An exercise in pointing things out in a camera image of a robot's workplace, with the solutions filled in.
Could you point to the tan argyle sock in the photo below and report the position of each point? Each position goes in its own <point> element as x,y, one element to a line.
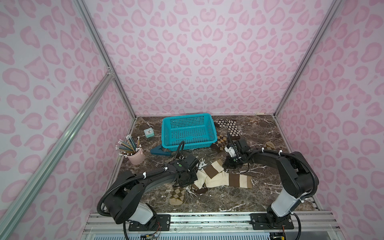
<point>269,146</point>
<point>177,196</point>

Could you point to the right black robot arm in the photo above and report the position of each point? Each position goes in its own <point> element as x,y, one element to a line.
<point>298,179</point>

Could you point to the tan argyle sock right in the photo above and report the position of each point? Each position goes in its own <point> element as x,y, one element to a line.
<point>269,146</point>

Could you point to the daisy sock at back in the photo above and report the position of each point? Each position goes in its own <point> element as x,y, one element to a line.
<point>231,127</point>

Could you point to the teal plastic basket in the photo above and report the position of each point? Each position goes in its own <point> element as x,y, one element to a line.
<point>197,131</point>

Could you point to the daisy sock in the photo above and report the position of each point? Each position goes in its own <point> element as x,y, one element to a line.
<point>198,191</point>
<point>231,127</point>

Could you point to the cream brown striped sock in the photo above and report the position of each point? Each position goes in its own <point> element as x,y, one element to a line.
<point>212,176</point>
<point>231,180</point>

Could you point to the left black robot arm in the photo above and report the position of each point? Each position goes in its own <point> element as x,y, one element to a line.
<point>122,201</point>

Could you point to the aluminium front rail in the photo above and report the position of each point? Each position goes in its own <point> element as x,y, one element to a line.
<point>316,225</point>

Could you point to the bundle of pencils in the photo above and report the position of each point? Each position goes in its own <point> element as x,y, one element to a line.
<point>129,146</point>

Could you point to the small teal clock cube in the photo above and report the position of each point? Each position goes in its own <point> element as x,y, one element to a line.
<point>149,133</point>

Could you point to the daisy sock in middle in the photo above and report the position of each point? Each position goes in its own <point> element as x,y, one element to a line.
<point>198,191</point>

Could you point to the dark brown argyle sock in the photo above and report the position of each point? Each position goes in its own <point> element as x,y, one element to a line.
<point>220,144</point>

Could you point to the tan argyle sock left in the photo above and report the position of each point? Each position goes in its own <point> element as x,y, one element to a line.
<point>177,196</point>

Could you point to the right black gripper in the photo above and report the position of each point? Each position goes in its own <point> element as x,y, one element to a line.
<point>233,147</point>

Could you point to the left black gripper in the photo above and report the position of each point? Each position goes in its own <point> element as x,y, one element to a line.
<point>188,176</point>

